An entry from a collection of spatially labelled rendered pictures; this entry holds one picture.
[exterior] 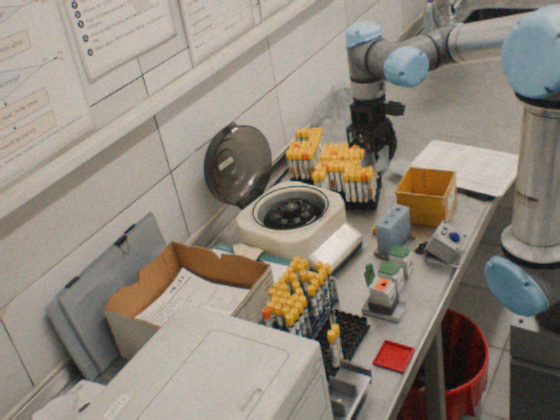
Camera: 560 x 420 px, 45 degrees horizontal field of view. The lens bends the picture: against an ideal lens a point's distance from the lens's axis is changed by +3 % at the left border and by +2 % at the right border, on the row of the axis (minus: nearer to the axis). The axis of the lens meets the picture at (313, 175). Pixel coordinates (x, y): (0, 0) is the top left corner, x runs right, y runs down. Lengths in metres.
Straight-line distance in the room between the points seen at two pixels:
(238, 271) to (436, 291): 0.46
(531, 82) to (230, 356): 0.61
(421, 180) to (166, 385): 1.03
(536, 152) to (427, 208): 0.71
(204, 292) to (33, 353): 0.37
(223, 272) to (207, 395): 0.59
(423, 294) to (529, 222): 0.50
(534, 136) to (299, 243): 0.72
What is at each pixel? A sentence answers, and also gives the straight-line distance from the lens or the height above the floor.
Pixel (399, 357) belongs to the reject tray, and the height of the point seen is 0.88.
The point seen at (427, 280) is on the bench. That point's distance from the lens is 1.62.
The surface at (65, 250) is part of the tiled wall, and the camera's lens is 1.50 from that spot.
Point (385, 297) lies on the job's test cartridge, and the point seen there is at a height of 0.93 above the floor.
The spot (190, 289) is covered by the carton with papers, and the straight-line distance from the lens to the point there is 1.62.
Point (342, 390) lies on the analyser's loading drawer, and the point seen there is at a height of 0.92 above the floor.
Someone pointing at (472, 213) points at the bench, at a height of 0.87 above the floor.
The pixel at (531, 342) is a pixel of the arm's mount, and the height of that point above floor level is 0.93.
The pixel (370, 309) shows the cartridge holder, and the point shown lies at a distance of 1.53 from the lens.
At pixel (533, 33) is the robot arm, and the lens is 0.99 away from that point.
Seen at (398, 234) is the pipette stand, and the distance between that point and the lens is 1.67.
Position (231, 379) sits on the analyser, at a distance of 1.05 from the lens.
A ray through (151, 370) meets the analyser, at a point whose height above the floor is 1.17.
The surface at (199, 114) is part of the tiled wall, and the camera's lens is 1.75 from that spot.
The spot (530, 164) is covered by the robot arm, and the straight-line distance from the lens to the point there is 1.09.
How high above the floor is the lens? 1.93
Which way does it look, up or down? 31 degrees down
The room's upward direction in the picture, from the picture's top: 9 degrees counter-clockwise
